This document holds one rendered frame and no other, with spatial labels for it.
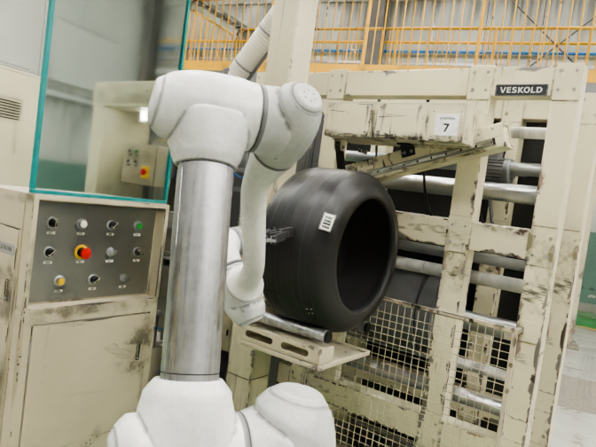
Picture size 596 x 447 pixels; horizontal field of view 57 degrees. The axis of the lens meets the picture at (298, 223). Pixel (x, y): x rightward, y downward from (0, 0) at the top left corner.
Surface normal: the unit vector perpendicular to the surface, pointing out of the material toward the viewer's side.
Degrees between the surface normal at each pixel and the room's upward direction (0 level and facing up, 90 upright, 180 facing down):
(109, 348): 90
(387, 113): 90
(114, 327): 90
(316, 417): 61
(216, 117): 81
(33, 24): 90
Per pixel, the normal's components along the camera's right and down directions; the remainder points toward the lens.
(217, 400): 0.74, -0.24
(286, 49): -0.58, -0.04
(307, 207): -0.44, -0.51
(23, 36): 0.90, 0.15
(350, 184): 0.41, -0.56
